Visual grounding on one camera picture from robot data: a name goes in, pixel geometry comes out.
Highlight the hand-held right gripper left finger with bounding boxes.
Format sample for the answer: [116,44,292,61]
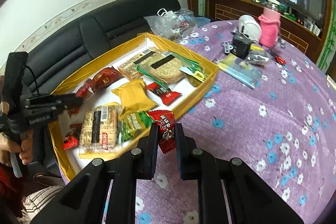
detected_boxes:
[30,123,160,224]

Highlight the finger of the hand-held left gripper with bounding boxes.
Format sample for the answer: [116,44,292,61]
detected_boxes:
[26,93,85,120]

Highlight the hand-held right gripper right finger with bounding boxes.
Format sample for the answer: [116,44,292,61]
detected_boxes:
[175,123,304,224]

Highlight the small red black snack packet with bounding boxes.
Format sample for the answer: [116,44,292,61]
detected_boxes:
[63,124,83,150]

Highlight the yellow-edged cracker pack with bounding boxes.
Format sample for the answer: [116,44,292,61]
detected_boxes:
[79,103,125,159]

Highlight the dark red snack packet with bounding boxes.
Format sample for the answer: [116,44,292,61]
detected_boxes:
[92,68,124,91]

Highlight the yellow snack packet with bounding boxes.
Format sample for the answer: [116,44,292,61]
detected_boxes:
[112,79,158,112]

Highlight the orange-edged cracker pack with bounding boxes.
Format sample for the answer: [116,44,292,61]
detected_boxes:
[118,47,164,81]

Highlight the green-edged round cracker pack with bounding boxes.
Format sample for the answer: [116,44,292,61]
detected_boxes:
[136,51,200,83]

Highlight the yellow cardboard box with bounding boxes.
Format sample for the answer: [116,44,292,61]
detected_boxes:
[49,32,220,183]

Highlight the person's left hand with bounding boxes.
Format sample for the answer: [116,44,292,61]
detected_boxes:
[0,131,34,167]

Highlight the black leather sofa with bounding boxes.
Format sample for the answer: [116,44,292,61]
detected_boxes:
[8,0,182,100]

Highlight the person's striped trousers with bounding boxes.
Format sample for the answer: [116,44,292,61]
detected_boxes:
[21,185,65,224]

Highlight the yellow and blue booklet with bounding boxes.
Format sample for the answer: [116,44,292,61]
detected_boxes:
[217,53,262,89]

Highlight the small black box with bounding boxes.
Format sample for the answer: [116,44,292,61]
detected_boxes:
[232,31,254,60]

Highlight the clear bag of small items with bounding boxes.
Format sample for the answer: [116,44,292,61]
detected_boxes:
[247,49,271,66]

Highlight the clear plastic bag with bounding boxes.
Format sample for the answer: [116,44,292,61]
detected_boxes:
[143,9,196,40]

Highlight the blue cloth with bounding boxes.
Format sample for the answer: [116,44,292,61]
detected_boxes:
[196,17,211,28]

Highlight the pink knitted bottle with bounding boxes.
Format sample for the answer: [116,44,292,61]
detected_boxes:
[258,5,282,47]

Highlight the wooden slatted chair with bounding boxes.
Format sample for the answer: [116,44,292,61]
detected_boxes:
[215,3,309,54]

